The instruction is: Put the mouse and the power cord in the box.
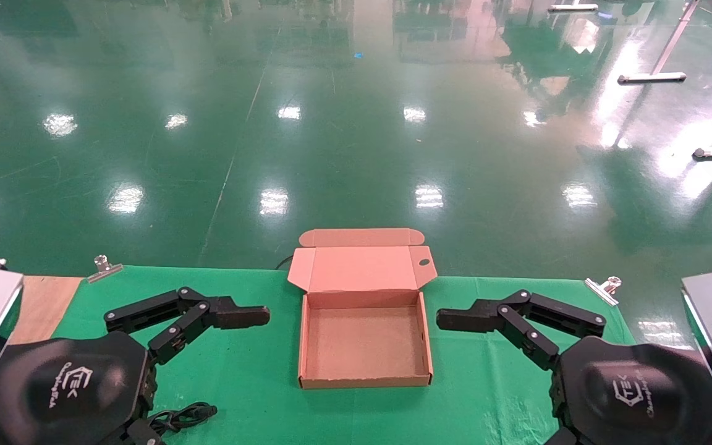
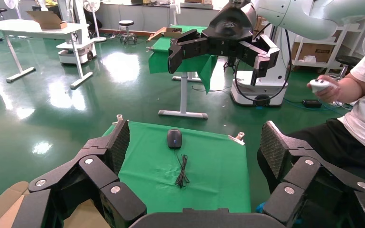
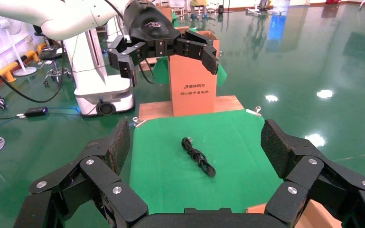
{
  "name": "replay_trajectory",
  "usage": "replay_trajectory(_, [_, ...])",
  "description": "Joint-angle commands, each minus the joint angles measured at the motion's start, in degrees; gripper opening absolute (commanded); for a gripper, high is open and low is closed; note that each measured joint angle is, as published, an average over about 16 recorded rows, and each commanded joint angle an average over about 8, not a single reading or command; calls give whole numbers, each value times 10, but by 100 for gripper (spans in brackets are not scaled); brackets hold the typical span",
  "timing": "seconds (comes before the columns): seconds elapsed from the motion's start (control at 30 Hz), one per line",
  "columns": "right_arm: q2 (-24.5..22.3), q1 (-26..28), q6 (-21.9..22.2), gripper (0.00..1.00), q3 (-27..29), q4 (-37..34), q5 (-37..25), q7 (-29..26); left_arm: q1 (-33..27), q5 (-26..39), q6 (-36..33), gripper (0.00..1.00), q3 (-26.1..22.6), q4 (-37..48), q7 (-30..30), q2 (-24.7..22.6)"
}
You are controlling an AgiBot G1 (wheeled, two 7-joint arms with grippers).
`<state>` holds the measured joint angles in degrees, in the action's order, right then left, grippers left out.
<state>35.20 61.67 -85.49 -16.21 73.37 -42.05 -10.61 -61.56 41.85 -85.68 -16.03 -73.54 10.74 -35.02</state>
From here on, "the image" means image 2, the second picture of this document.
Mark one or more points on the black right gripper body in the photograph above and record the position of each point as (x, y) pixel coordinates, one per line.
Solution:
(229, 34)

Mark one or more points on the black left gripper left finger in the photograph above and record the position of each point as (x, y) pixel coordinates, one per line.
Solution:
(94, 176)

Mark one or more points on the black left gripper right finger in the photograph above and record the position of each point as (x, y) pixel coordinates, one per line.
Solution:
(308, 182)

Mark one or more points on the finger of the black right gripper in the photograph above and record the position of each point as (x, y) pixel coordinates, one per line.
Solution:
(264, 56)
(185, 47)

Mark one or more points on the white handheld controller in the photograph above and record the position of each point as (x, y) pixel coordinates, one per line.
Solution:
(319, 85)

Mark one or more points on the black computer mouse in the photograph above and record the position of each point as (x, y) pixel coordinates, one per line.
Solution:
(174, 138)

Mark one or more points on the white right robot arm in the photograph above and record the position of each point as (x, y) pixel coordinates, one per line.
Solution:
(295, 15)

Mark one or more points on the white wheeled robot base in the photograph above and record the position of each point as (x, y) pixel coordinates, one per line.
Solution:
(75, 53)
(273, 91)

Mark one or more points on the person right forearm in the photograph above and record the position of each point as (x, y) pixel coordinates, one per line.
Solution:
(350, 88)

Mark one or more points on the flat brown cardboard box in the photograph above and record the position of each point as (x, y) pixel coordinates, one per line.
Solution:
(169, 32)

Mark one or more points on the brown cardboard shelf box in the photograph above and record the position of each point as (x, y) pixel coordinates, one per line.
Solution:
(323, 50)

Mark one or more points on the open brown cardboard box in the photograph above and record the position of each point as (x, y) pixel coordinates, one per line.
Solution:
(0, 204)

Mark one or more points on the person right hand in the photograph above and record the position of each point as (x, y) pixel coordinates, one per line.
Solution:
(331, 93)

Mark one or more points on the grey lab counter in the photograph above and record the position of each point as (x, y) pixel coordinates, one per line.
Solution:
(150, 17)

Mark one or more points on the blue shoe cover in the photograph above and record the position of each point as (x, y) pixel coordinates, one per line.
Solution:
(261, 208)

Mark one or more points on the metal cloth clip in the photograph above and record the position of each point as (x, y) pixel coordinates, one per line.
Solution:
(237, 138)
(119, 118)

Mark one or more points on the black power adapter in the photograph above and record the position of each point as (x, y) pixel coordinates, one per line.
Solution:
(311, 104)

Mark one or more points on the white metal shelf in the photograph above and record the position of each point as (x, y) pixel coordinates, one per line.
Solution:
(342, 41)

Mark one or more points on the white height-adjustable desk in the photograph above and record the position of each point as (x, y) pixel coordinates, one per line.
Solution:
(18, 26)

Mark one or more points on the white table frame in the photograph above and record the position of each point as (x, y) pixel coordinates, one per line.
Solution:
(183, 94)

